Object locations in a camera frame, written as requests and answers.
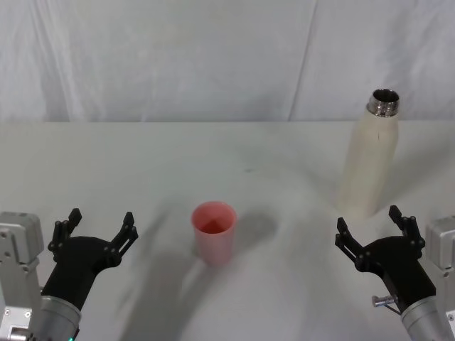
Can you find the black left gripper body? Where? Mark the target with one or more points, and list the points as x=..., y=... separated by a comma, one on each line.
x=76, y=263

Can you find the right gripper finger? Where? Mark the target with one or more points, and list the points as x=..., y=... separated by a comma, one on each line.
x=350, y=243
x=409, y=227

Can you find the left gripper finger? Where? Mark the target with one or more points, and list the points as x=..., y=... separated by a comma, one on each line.
x=60, y=232
x=124, y=238

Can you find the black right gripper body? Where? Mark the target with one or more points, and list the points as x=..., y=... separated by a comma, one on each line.
x=400, y=266

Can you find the cream vacuum bottle steel neck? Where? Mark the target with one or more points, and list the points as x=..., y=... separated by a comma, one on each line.
x=369, y=163

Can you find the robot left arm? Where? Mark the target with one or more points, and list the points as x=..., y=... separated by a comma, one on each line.
x=21, y=255

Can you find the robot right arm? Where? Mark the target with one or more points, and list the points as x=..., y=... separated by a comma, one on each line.
x=440, y=245

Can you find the white table cloth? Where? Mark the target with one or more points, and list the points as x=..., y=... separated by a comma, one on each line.
x=142, y=160

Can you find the pink cup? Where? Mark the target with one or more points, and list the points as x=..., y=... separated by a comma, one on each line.
x=216, y=245

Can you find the white curtain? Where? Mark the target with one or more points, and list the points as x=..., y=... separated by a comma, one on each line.
x=177, y=57

